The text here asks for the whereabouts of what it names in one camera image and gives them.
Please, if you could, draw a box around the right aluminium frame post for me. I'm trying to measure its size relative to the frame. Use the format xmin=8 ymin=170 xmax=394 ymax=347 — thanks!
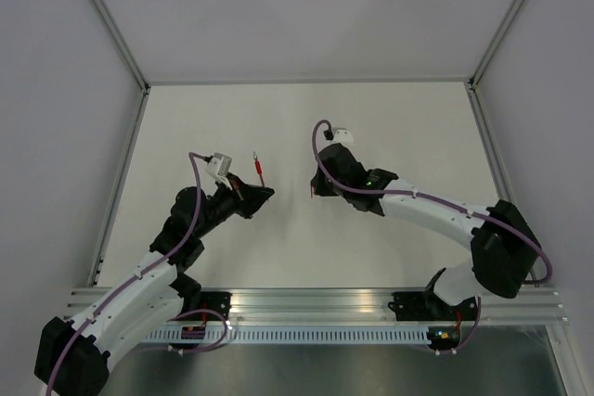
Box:
xmin=466 ymin=0 xmax=528 ymax=91

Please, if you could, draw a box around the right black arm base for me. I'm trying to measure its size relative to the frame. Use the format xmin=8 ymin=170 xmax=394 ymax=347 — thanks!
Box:
xmin=387 ymin=268 xmax=478 ymax=322

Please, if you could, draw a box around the aluminium frame post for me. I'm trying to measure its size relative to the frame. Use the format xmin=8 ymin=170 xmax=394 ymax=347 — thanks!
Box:
xmin=466 ymin=0 xmax=528 ymax=91
xmin=88 ymin=0 xmax=150 ymax=95

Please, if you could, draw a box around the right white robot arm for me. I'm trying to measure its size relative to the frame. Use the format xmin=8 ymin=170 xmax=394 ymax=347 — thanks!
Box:
xmin=311 ymin=144 xmax=540 ymax=319

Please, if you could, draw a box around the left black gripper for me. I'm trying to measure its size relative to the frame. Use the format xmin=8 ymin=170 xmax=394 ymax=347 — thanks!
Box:
xmin=194 ymin=172 xmax=274 ymax=239

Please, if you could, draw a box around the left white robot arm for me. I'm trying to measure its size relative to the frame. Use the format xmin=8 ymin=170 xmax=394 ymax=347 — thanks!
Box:
xmin=34 ymin=173 xmax=275 ymax=395

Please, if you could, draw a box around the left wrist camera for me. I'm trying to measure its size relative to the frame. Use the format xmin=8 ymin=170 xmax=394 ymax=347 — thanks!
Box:
xmin=206 ymin=152 xmax=232 ymax=183

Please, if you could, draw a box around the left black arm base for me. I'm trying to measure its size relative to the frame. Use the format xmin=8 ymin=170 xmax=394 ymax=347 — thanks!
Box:
xmin=170 ymin=275 xmax=232 ymax=320

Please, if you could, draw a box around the left aluminium frame post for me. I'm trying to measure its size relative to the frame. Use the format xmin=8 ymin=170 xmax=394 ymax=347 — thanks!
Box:
xmin=88 ymin=0 xmax=150 ymax=95

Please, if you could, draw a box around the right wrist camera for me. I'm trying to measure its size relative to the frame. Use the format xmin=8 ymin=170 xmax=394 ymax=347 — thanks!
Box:
xmin=323 ymin=127 xmax=355 ymax=145

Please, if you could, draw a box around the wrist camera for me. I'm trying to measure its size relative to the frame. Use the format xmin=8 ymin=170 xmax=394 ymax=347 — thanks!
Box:
xmin=323 ymin=127 xmax=355 ymax=145
xmin=206 ymin=152 xmax=232 ymax=183

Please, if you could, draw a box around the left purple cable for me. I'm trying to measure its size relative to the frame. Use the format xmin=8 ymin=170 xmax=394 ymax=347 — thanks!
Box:
xmin=44 ymin=152 xmax=228 ymax=396

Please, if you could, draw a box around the aluminium mounting rail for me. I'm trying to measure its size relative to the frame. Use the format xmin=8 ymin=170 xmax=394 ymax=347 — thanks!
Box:
xmin=69 ymin=287 xmax=570 ymax=326

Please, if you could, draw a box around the red thin pen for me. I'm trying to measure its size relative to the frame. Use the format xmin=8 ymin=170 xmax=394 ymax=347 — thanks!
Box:
xmin=252 ymin=151 xmax=265 ymax=187

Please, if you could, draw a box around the white slotted cable duct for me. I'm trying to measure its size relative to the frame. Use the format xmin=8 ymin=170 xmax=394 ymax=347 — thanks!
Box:
xmin=143 ymin=326 xmax=431 ymax=345

